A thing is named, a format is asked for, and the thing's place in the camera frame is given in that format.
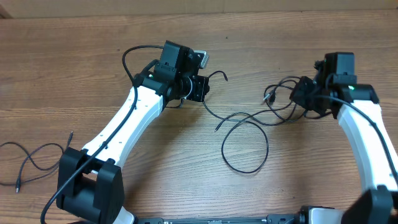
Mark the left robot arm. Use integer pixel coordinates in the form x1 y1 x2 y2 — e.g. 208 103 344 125
49 41 210 223

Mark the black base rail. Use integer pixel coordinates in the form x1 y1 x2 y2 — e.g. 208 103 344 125
133 205 343 224

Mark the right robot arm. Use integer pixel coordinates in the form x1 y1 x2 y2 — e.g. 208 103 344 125
290 52 397 223

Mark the black usb cable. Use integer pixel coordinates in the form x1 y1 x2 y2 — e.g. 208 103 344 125
201 70 307 174

